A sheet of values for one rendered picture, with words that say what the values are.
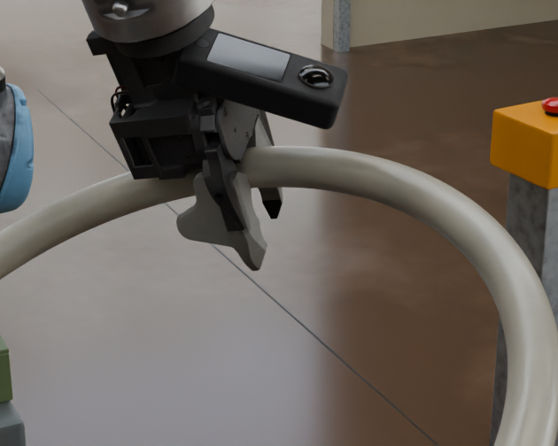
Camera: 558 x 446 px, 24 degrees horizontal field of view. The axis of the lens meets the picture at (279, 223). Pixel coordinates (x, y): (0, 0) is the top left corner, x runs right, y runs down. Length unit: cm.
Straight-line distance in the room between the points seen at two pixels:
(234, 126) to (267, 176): 5
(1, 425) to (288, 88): 72
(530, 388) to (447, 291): 302
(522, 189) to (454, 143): 317
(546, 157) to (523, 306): 95
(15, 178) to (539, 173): 67
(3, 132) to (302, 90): 66
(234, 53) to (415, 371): 246
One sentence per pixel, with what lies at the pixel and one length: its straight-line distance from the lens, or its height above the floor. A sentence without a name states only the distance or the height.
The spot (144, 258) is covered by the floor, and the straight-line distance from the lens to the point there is 392.
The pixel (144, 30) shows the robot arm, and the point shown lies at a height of 140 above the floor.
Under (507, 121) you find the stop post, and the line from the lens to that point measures 174.
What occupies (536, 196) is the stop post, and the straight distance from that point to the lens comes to 175.
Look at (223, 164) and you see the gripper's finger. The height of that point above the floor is 130.
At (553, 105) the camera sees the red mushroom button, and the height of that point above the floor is 110.
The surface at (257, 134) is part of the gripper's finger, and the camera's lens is 96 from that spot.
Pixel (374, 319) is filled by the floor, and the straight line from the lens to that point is 355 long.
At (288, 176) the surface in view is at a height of 128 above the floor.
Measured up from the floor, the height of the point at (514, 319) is 127.
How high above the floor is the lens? 161
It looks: 23 degrees down
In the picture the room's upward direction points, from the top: straight up
